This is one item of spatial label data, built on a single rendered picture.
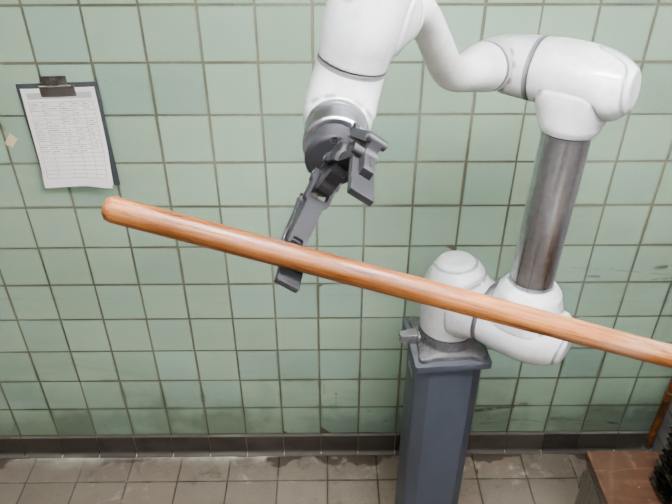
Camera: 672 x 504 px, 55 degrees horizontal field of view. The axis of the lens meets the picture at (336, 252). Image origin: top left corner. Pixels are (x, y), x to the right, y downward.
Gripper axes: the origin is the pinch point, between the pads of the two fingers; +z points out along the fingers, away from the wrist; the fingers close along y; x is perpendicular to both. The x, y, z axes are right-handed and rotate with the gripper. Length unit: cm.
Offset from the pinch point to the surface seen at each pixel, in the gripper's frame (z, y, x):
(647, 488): -56, 55, -144
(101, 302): -108, 138, 11
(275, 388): -109, 141, -61
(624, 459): -66, 58, -142
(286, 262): 0.1, 5.6, 1.5
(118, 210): 0.1, 10.3, 20.0
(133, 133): -112, 73, 28
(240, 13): -116, 26, 19
